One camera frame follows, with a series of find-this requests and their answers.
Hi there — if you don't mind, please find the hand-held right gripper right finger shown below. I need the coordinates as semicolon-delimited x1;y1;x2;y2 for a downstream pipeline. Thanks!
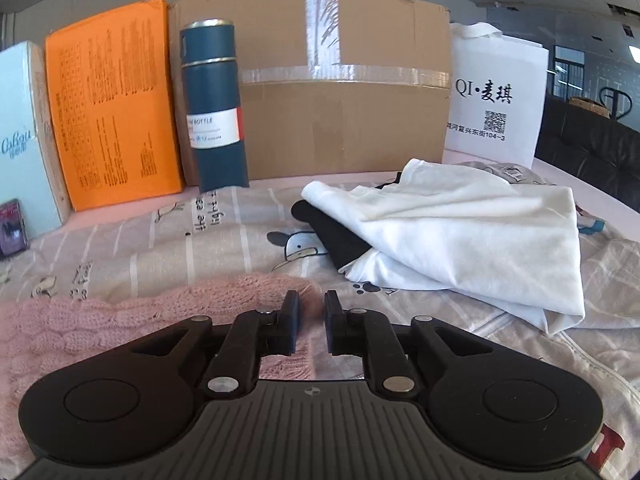
324;289;482;402

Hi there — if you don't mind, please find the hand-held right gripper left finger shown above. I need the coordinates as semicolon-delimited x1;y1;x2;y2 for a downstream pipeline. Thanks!
120;290;302;402

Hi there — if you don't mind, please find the pink knitted sweater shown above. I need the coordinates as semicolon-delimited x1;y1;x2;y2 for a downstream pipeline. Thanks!
0;274;322;463

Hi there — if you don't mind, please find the black garment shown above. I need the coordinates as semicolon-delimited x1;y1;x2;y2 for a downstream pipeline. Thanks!
291;172;403;272

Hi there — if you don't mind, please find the cartoon printed bedsheet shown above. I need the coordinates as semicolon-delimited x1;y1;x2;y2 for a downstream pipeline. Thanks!
0;160;640;480

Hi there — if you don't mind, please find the white garment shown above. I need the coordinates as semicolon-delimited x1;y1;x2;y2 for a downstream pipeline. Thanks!
300;158;587;337

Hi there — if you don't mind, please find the large taped cardboard box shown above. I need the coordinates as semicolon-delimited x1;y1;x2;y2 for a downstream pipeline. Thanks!
167;0;454;187

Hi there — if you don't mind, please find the dark blue vacuum bottle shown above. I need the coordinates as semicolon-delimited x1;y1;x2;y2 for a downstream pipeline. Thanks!
179;19;250;194

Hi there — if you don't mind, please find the orange printed box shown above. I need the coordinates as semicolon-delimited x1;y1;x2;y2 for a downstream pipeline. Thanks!
45;0;185;213

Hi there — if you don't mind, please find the white tote bag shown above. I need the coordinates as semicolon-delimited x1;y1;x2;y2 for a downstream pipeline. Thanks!
444;21;550;170

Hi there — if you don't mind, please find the smartphone with lit screen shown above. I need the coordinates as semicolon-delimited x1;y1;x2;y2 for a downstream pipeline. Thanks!
0;200;29;260

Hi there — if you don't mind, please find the black leather sofa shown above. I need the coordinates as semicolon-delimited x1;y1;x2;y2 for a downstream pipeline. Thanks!
532;91;640;212

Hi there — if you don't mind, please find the light blue carton box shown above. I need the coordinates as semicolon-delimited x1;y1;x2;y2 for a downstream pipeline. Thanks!
0;41;74;241

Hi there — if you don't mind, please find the black pallet jack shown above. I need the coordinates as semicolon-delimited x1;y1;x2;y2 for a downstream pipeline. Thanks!
597;85;632;122

